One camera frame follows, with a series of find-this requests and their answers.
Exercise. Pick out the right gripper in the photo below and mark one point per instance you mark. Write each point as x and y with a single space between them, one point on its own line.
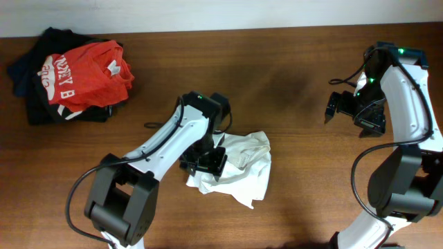
376 122

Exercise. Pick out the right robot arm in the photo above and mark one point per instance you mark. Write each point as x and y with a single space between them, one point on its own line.
391 86

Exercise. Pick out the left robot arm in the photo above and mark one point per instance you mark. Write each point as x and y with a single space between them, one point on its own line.
122 200

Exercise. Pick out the black folded clothes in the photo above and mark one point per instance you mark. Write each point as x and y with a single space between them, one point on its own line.
23 73

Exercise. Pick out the white t-shirt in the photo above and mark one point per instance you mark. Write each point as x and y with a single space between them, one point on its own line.
246 173

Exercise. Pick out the red printed t-shirt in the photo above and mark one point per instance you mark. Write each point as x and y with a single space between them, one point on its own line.
93 75

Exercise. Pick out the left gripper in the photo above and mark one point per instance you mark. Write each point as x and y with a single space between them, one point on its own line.
213 163

